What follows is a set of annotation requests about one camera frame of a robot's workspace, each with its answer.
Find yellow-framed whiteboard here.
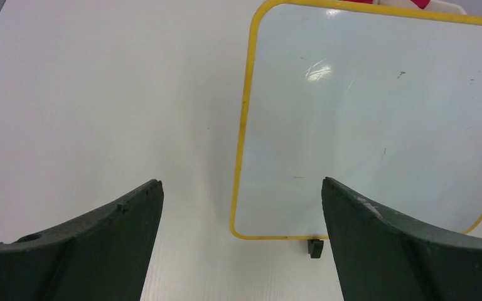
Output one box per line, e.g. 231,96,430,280
229,1,482,240

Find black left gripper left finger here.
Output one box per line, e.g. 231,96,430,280
0,179,164,300

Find black whiteboard foot clip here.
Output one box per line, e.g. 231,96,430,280
307,239,324,259

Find pink folded cloth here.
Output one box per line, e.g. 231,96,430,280
345,0,431,9

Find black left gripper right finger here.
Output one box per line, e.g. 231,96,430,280
321,177,482,300

